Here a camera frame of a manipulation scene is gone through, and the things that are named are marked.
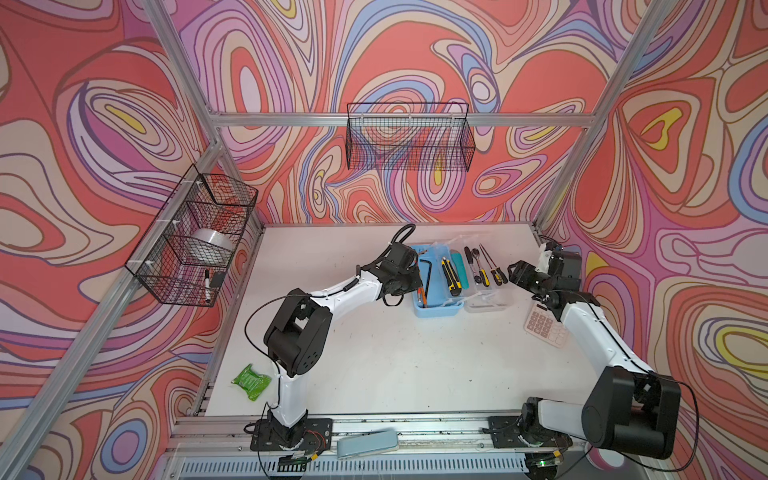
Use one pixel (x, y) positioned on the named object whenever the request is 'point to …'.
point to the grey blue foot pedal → (368, 444)
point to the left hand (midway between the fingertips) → (426, 279)
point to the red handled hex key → (419, 296)
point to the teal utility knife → (460, 266)
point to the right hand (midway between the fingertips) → (519, 276)
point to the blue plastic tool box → (439, 302)
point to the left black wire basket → (186, 255)
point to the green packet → (252, 382)
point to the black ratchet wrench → (470, 260)
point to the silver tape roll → (220, 238)
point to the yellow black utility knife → (454, 283)
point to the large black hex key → (428, 277)
